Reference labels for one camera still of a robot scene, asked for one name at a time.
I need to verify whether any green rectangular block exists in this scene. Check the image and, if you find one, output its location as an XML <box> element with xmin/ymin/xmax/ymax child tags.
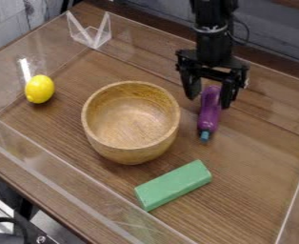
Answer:
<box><xmin>135</xmin><ymin>160</ymin><xmax>212</xmax><ymax>212</ymax></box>

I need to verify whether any yellow toy lemon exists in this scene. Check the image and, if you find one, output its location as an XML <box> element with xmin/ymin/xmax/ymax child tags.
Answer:
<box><xmin>24</xmin><ymin>74</ymin><xmax>55</xmax><ymax>104</ymax></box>

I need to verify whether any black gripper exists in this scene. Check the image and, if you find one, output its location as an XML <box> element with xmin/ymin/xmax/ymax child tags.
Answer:
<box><xmin>176</xmin><ymin>50</ymin><xmax>251</xmax><ymax>109</ymax></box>

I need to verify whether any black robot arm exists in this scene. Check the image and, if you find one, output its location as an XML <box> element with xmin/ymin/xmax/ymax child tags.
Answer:
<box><xmin>176</xmin><ymin>0</ymin><xmax>250</xmax><ymax>109</ymax></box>

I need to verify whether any clear acrylic tray wall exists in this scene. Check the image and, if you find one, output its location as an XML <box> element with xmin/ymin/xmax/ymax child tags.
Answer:
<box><xmin>0</xmin><ymin>4</ymin><xmax>299</xmax><ymax>244</ymax></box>

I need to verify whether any black cable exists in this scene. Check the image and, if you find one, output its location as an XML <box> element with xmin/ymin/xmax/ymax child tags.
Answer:
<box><xmin>0</xmin><ymin>216</ymin><xmax>22</xmax><ymax>244</ymax></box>

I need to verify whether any purple toy eggplant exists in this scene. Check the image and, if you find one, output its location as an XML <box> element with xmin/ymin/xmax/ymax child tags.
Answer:
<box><xmin>198</xmin><ymin>86</ymin><xmax>222</xmax><ymax>142</ymax></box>

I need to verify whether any brown wooden bowl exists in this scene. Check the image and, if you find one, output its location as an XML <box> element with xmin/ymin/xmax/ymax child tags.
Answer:
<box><xmin>82</xmin><ymin>81</ymin><xmax>180</xmax><ymax>165</ymax></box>

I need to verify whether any black metal bracket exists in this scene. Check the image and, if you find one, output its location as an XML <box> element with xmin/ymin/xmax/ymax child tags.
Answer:
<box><xmin>14</xmin><ymin>213</ymin><xmax>59</xmax><ymax>244</ymax></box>

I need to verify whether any clear acrylic corner bracket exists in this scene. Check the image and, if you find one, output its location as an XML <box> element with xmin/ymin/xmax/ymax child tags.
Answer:
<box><xmin>67</xmin><ymin>10</ymin><xmax>112</xmax><ymax>50</ymax></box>

